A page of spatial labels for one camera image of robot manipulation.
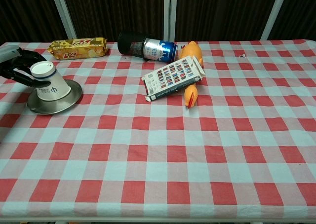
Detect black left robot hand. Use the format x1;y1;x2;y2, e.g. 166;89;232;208
0;49;52;88

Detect white paper cup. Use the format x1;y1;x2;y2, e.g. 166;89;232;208
30;61;72;102

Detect round metal plate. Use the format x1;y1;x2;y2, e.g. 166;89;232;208
26;79;83;115

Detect gold snack package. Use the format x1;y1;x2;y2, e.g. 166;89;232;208
47;37;109;61

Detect black cylindrical jar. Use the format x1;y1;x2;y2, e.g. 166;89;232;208
117;31;149;59

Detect blue silver drink can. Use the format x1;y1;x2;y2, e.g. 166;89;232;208
142;37;178;63

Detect white printed card box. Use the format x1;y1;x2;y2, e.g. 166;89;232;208
141;55;206;103

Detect red white checked tablecloth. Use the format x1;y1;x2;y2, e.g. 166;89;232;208
0;39;316;221

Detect orange rubber chicken toy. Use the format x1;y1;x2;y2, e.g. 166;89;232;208
179;40;205;109

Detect white slanted frame post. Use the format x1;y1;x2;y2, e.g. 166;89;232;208
260;0;289;41
48;0;78;40

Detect white upright frame post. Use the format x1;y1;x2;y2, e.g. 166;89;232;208
163;0;178;42

